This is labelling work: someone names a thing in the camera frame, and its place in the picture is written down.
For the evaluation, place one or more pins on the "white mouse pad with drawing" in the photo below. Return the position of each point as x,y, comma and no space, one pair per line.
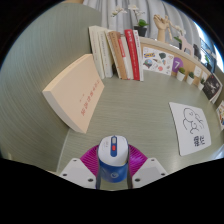
191,128

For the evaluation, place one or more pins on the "cream book with red text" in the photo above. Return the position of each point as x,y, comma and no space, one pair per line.
76,91

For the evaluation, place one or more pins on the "red-spined book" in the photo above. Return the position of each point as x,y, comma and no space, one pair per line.
131,53

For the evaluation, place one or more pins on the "white orchid in black pot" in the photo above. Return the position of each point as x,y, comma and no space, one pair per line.
141,30

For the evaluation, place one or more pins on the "photo-covered magazine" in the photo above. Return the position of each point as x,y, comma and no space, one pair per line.
139,56

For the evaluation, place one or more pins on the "thick white book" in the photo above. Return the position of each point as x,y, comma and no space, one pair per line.
100,50

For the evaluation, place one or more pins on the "blue and white computer mouse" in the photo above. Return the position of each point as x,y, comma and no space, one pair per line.
113,160

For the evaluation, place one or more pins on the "wooden hand model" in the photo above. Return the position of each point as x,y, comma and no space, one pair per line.
161,28

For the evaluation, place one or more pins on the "light wood ledge shelf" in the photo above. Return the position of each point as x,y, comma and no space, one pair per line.
166,45

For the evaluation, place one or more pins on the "round purple number sign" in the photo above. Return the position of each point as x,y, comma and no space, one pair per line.
177,64

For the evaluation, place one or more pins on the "white wall socket plate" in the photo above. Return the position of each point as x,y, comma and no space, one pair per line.
198,71
205,76

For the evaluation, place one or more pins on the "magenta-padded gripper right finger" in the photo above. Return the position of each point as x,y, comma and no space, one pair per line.
150,171

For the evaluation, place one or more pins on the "pink wooden horse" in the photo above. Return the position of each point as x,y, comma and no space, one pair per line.
186,46

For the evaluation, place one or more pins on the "small plant in white pot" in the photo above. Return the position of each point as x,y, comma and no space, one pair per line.
180,76
190,80
201,85

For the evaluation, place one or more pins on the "white illustrated sticker card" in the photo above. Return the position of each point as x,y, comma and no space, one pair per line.
157,61

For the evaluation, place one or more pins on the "green desk partition panel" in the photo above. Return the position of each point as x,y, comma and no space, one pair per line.
33,66

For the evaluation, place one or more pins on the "black-covered book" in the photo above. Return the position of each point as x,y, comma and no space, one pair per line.
212,87

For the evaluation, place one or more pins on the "grey curtain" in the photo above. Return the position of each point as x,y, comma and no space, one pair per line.
150,10

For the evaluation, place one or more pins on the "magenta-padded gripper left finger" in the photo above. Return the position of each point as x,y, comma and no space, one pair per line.
75,171

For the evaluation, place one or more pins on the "brown-spined book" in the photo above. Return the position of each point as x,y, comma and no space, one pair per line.
116,55

